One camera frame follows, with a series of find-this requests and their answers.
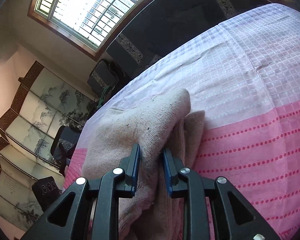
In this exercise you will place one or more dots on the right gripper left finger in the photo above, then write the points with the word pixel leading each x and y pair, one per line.
pixel 90 205

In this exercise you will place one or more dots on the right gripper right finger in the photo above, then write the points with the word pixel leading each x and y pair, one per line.
pixel 212 207

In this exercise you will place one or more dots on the beige knit sweater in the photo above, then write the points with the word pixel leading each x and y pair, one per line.
pixel 165 121

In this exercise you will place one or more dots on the black chair near screen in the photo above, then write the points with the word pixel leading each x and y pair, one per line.
pixel 64 143

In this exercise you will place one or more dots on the painted folding screen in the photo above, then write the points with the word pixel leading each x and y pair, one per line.
pixel 42 104

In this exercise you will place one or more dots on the dark armchair floral strip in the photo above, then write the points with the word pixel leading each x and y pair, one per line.
pixel 101 77

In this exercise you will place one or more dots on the pink checked bedspread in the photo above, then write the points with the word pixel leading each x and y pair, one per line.
pixel 244 73

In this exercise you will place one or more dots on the dark headboard with floral strips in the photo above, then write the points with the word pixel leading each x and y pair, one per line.
pixel 164 25

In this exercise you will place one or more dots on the barred window wooden frame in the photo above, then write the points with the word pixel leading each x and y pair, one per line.
pixel 88 25

